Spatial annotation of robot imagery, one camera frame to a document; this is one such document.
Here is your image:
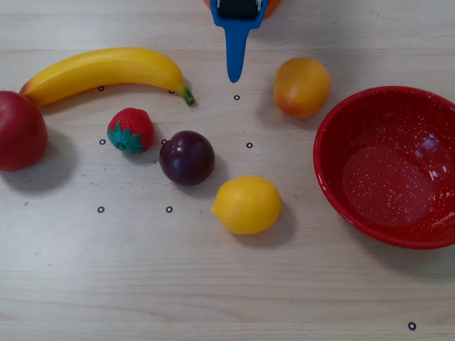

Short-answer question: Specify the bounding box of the red speckled bowl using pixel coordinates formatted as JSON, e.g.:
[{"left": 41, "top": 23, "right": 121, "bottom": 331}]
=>
[{"left": 313, "top": 85, "right": 455, "bottom": 250}]

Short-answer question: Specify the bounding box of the yellow plastic banana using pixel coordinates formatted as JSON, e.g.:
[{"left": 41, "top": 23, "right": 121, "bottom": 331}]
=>
[{"left": 19, "top": 47, "right": 196, "bottom": 107}]

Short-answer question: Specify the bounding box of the red plastic apple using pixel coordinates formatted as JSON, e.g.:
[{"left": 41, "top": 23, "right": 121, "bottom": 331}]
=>
[{"left": 0, "top": 90, "right": 49, "bottom": 173}]

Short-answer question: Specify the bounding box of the orange plastic peach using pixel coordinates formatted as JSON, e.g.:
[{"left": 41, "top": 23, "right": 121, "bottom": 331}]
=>
[{"left": 273, "top": 57, "right": 331, "bottom": 119}]

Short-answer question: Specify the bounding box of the dark purple plastic plum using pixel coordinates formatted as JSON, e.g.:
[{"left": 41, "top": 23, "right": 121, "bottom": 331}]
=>
[{"left": 159, "top": 130, "right": 216, "bottom": 187}]

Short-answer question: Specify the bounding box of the red plastic strawberry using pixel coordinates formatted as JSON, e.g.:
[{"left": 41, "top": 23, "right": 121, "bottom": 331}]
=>
[{"left": 107, "top": 107, "right": 156, "bottom": 154}]

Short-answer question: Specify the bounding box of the blue gripper with motor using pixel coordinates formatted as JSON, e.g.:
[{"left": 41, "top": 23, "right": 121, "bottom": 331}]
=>
[{"left": 209, "top": 0, "right": 268, "bottom": 84}]

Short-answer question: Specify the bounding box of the yellow plastic lemon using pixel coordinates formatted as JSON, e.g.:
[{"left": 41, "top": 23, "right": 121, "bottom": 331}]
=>
[{"left": 210, "top": 175, "right": 283, "bottom": 235}]

